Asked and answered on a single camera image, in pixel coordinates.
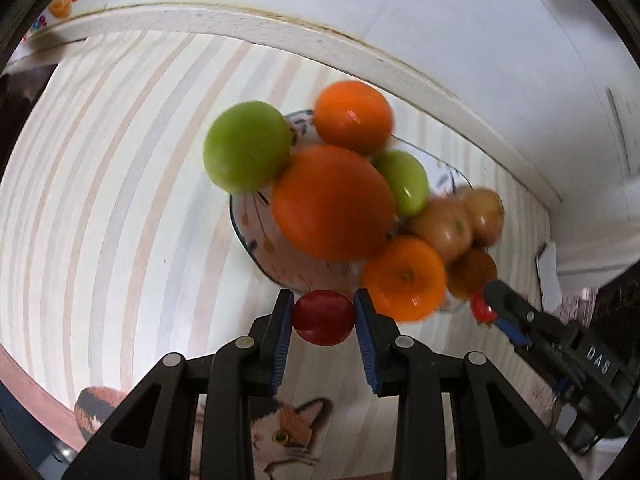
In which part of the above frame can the cherry tomato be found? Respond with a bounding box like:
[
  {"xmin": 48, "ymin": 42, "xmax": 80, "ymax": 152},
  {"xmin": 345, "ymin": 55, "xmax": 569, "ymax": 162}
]
[
  {"xmin": 292, "ymin": 289, "xmax": 356, "ymax": 346},
  {"xmin": 470, "ymin": 290, "xmax": 498, "ymax": 325}
]

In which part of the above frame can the large orange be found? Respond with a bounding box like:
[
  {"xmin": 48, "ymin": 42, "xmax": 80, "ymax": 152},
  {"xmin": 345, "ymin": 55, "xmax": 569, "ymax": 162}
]
[{"xmin": 270, "ymin": 144, "xmax": 396, "ymax": 262}]

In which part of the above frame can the red apple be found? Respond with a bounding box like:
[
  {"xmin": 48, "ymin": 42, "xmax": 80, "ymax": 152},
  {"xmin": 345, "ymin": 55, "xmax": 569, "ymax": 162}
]
[
  {"xmin": 406, "ymin": 196, "xmax": 474, "ymax": 266},
  {"xmin": 458, "ymin": 186, "xmax": 506, "ymax": 248}
]

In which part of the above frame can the small orange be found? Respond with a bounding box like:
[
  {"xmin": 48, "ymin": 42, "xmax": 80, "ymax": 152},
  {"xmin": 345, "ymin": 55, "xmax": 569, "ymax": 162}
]
[{"xmin": 314, "ymin": 80, "xmax": 394, "ymax": 156}]

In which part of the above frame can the small brown-red apple front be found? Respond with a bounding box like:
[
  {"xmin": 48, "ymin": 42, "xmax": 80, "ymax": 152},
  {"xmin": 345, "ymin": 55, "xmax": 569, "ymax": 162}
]
[{"xmin": 447, "ymin": 247, "xmax": 498, "ymax": 300}]

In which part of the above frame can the green apple back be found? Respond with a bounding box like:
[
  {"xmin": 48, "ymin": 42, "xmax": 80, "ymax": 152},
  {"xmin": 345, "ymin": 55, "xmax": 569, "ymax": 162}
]
[{"xmin": 371, "ymin": 150, "xmax": 430, "ymax": 220}]

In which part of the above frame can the floral ceramic plate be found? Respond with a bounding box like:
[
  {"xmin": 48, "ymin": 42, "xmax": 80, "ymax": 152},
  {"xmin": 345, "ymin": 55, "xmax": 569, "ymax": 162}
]
[{"xmin": 229, "ymin": 134, "xmax": 471, "ymax": 296}]

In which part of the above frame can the green apple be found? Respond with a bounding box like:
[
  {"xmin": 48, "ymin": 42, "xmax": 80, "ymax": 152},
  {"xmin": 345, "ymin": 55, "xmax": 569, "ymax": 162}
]
[
  {"xmin": 371, "ymin": 150, "xmax": 430, "ymax": 220},
  {"xmin": 203, "ymin": 101, "xmax": 293, "ymax": 194}
]

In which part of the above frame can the striped tablecloth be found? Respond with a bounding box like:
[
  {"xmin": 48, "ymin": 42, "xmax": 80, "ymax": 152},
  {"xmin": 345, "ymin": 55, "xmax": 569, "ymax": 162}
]
[{"xmin": 0, "ymin": 29, "xmax": 557, "ymax": 480}]

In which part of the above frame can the green apple front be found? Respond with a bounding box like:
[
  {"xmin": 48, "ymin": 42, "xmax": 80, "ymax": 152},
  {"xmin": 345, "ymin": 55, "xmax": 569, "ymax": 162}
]
[{"xmin": 203, "ymin": 101, "xmax": 293, "ymax": 194}]

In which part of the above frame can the cat-shaped mat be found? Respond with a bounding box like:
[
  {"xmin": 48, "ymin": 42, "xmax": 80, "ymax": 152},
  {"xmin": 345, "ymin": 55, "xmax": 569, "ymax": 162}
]
[{"xmin": 74, "ymin": 386, "xmax": 333, "ymax": 479}]

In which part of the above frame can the colourful wall sticker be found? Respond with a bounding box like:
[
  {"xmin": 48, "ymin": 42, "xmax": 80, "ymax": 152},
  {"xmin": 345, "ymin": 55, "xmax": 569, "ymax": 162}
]
[{"xmin": 22, "ymin": 0, "xmax": 79, "ymax": 42}]

